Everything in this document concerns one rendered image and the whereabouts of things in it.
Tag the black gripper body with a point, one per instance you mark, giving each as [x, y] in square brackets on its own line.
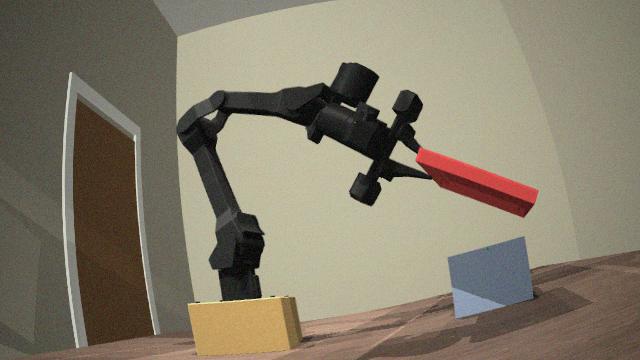
[365, 188]

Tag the red lid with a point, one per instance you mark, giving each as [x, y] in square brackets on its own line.
[481, 185]

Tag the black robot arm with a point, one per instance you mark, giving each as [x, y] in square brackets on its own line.
[240, 240]

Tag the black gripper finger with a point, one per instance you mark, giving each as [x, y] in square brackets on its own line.
[406, 136]
[392, 168]

